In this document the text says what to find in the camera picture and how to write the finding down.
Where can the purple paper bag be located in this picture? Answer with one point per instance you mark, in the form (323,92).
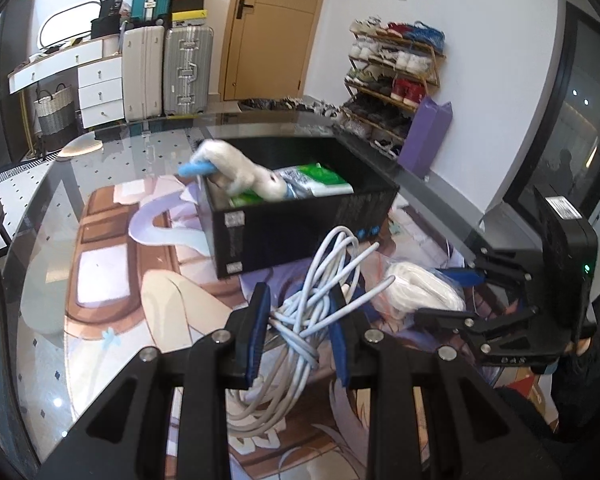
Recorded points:
(428,130)

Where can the black refrigerator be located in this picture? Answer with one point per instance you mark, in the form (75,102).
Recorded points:
(14,31)

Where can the oval black frame mirror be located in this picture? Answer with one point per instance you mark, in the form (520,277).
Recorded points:
(68,24)

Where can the green wet wipes pack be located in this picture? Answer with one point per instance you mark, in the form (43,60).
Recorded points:
(313,180)

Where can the right hand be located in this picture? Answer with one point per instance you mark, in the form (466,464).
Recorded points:
(578,348)

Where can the round white stool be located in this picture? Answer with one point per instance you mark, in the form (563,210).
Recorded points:
(80,146)

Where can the wooden door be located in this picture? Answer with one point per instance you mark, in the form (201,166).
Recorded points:
(267,47)

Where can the black cardboard box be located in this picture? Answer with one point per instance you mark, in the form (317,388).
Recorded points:
(245,238)

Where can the white suitcase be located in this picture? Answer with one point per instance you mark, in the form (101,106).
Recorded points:
(142,65)

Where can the green pack in box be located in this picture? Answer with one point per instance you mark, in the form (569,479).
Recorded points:
(246,198)

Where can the wooden shoe rack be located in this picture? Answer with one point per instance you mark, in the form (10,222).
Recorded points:
(394,66)

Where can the silver suitcase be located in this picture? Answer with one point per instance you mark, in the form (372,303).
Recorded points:
(186,70)

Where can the white drawer desk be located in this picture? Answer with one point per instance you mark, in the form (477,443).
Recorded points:
(92,70)

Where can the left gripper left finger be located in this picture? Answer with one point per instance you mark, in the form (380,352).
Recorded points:
(123,434)

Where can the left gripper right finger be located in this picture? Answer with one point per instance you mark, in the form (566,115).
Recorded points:
(431,414)

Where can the woven laundry basket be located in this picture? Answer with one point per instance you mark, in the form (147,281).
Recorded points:
(55,110)

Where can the white plush doll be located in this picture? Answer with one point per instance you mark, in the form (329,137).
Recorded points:
(233,171)

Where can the black handbag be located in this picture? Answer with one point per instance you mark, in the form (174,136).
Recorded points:
(108,21)

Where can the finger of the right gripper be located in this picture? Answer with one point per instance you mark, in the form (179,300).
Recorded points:
(495,266)
(484,335)

